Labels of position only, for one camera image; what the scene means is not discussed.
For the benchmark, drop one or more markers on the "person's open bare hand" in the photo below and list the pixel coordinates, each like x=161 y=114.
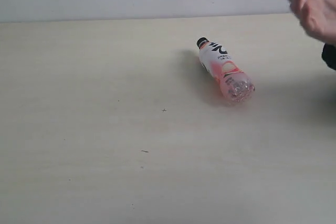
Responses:
x=316 y=17

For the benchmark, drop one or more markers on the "pink peach label bottle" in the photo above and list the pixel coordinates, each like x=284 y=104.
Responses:
x=234 y=84

